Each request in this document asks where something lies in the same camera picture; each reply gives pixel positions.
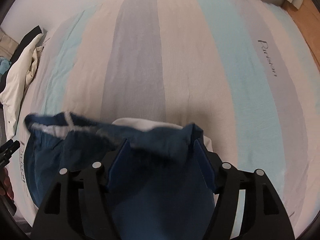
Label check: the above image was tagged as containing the white and blue hooded jacket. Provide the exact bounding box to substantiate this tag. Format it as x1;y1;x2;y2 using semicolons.
24;112;214;239

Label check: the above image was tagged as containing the person's hand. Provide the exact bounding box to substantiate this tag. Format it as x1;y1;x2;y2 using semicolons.
0;167;14;200

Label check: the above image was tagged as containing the white and black folded garment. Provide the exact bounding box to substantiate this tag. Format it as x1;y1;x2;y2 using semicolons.
1;26;43;140

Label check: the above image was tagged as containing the striped pastel bed sheet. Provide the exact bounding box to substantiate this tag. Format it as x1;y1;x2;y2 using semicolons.
20;0;319;236

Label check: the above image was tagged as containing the wooden bed frame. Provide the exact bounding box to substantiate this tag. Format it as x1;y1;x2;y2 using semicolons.
282;0;320;69

